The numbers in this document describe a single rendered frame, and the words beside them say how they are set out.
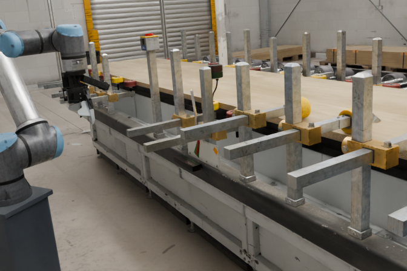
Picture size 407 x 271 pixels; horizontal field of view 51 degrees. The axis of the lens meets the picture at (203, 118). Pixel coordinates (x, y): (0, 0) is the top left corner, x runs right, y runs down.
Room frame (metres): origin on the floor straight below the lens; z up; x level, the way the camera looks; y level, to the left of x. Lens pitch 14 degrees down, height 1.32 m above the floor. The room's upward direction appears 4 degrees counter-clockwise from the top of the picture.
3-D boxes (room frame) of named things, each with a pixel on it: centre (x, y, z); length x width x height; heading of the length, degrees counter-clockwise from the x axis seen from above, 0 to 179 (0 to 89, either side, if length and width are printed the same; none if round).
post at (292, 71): (1.24, -0.27, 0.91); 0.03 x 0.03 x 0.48; 30
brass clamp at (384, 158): (1.01, -0.41, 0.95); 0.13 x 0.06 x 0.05; 30
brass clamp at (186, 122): (1.87, 0.09, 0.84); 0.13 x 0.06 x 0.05; 30
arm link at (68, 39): (1.59, 0.47, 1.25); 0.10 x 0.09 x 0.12; 49
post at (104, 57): (2.75, 0.61, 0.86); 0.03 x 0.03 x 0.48; 30
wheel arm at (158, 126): (1.83, 0.14, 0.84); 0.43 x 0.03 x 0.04; 120
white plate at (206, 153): (1.69, 0.02, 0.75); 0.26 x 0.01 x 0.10; 30
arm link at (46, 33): (1.65, 0.56, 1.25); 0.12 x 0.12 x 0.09; 49
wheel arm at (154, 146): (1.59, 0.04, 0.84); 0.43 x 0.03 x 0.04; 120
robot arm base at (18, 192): (1.70, 0.86, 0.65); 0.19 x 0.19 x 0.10
